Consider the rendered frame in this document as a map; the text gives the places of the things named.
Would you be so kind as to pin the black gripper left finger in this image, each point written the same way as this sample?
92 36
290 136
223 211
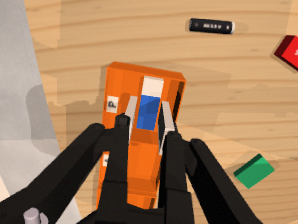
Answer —
45 199

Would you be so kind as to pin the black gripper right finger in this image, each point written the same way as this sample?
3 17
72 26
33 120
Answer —
219 198

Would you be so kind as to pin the green rectangular block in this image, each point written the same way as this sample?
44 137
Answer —
253 171

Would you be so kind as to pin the black aa battery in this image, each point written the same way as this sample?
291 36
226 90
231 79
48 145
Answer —
211 26

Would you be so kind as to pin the red 9v battery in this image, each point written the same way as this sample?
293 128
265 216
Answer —
288 51

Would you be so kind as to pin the orange three-compartment bin rack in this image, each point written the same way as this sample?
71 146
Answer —
122 81

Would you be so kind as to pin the blue and white eraser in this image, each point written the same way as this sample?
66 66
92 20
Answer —
149 103

